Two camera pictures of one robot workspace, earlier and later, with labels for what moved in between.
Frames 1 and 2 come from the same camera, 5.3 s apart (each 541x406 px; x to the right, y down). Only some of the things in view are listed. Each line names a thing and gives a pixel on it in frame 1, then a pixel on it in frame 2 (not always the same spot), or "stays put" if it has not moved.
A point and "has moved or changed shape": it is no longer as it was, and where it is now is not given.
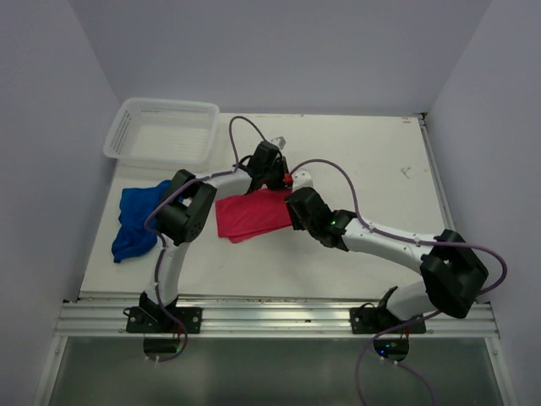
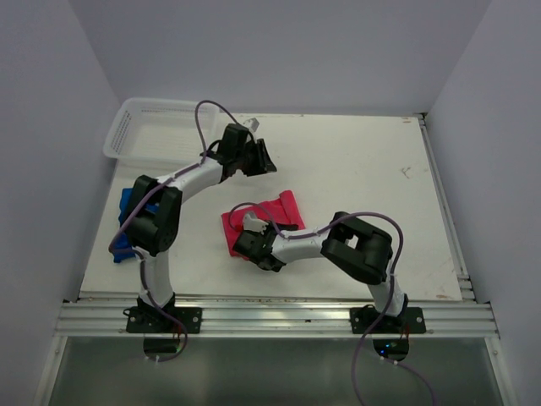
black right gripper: [297, 223] → [270, 227]
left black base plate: [155, 320] stays put
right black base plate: [368, 319] stays put
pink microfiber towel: [240, 217] has moved or changed shape
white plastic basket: [163, 134] stays put
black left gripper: [282, 183] → [263, 162]
